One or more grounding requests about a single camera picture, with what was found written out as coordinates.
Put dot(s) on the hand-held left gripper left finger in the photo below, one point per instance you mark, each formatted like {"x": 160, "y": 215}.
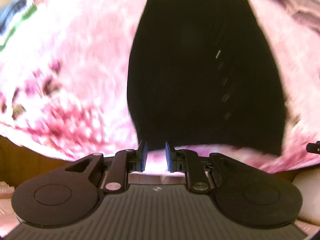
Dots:
{"x": 143, "y": 157}

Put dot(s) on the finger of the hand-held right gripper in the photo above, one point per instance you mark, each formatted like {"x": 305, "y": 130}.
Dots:
{"x": 314, "y": 147}

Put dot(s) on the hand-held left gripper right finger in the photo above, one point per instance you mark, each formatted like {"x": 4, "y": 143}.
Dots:
{"x": 169, "y": 157}

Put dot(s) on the black garment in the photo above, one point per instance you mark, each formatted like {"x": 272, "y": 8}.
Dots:
{"x": 190, "y": 67}

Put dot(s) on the pink floral blanket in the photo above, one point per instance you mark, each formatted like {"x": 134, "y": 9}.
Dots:
{"x": 75, "y": 67}

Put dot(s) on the purple pillow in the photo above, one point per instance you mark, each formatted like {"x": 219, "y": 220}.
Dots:
{"x": 300, "y": 7}

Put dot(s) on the blue green striped cloth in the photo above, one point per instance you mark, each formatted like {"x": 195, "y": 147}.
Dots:
{"x": 15, "y": 17}

